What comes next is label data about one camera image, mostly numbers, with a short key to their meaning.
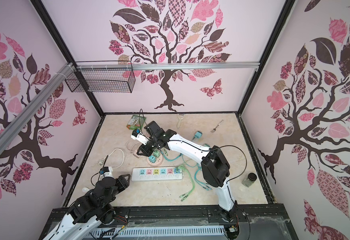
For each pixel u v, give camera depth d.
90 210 0.53
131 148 1.00
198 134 1.06
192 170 0.90
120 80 0.79
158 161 0.91
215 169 0.49
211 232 0.70
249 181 0.78
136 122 1.14
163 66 0.93
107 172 0.69
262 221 0.73
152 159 0.88
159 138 0.64
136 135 0.71
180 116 1.18
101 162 0.92
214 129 1.10
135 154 0.79
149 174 0.85
